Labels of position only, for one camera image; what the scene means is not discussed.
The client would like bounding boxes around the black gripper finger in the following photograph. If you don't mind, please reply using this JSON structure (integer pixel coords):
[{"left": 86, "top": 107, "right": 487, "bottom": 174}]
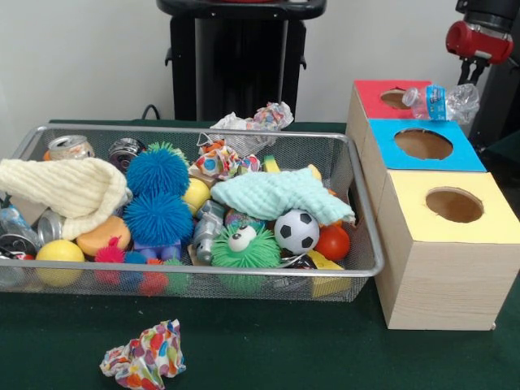
[
  {"left": 458, "top": 59, "right": 475, "bottom": 85},
  {"left": 469, "top": 62, "right": 487, "bottom": 85}
]

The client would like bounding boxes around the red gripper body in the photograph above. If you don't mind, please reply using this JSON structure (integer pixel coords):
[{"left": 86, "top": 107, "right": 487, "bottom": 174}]
[{"left": 445, "top": 20, "right": 515, "bottom": 67}]

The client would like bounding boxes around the crushed clear plastic bottle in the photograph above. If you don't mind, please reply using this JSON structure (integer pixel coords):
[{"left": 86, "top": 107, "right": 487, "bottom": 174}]
[{"left": 401, "top": 82, "right": 481, "bottom": 125}]

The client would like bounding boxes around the mint green waffle cloth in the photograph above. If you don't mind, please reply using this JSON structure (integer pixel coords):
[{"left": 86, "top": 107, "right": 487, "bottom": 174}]
[{"left": 211, "top": 167, "right": 356, "bottom": 228}]

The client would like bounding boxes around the cream waffle cloth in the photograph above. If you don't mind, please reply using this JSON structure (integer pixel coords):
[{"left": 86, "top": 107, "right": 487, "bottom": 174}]
[{"left": 0, "top": 157, "right": 131, "bottom": 241}]

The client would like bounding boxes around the wooden box with three holes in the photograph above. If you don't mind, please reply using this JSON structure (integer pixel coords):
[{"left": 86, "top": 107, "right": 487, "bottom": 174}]
[{"left": 345, "top": 79, "right": 520, "bottom": 332}]

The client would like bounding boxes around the black panel stand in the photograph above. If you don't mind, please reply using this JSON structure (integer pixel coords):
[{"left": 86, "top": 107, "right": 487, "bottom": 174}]
[{"left": 470, "top": 8, "right": 520, "bottom": 153}]

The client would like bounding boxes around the red ball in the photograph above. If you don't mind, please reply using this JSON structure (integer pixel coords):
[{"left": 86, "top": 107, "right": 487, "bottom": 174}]
[{"left": 317, "top": 223, "right": 351, "bottom": 262}]

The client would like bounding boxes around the black and white soccer ball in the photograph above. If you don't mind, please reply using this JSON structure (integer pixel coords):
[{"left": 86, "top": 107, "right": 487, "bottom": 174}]
[{"left": 275, "top": 210, "right": 321, "bottom": 254}]

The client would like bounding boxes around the yellow cheese wedge toy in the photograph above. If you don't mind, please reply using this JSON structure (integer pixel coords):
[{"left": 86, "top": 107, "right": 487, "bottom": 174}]
[{"left": 307, "top": 250, "right": 352, "bottom": 297}]

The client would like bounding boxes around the green fuzzy toy with eyes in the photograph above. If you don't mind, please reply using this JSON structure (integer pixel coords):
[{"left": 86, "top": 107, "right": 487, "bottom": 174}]
[{"left": 211, "top": 221, "right": 283, "bottom": 295}]

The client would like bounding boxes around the yellow ball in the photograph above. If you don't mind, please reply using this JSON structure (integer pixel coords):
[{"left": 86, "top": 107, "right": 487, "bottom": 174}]
[
  {"left": 184, "top": 177, "right": 212, "bottom": 215},
  {"left": 34, "top": 240, "right": 86, "bottom": 288}
]

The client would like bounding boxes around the grey robot toy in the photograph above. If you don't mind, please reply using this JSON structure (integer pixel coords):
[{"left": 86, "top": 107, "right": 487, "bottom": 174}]
[{"left": 193, "top": 200, "right": 227, "bottom": 265}]

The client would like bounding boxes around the blue spiky ball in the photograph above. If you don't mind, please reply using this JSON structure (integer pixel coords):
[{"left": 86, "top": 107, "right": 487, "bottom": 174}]
[
  {"left": 123, "top": 192, "right": 195, "bottom": 247},
  {"left": 126, "top": 142, "right": 191, "bottom": 197}
]

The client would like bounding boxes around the orange round disc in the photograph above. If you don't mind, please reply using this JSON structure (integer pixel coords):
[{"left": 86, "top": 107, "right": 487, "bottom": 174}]
[{"left": 76, "top": 215, "right": 131, "bottom": 259}]

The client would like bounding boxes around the crushed silver can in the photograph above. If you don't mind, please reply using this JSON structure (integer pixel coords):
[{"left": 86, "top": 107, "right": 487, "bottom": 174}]
[{"left": 45, "top": 135, "right": 95, "bottom": 162}]

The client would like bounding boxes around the wire mesh bin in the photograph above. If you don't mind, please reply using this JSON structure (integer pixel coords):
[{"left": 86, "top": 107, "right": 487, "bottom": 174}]
[{"left": 0, "top": 123, "right": 385, "bottom": 304}]

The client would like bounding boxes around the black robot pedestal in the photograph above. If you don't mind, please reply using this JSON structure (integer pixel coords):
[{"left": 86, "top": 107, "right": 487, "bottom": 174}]
[{"left": 157, "top": 0, "right": 327, "bottom": 123}]

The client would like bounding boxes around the black cable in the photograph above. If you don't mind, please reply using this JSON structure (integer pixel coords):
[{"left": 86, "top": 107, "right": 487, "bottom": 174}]
[{"left": 141, "top": 103, "right": 163, "bottom": 122}]

